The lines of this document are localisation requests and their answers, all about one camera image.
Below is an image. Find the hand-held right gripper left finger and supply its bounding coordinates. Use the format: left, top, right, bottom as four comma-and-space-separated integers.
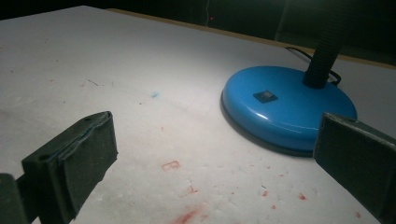
0, 110, 119, 224

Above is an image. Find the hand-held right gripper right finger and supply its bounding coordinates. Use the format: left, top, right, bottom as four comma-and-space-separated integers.
312, 112, 396, 224

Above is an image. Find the blue round lamp base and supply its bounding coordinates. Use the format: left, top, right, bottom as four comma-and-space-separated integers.
221, 0, 359, 154

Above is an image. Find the black lamp neck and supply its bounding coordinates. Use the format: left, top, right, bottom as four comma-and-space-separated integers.
284, 46, 342, 87

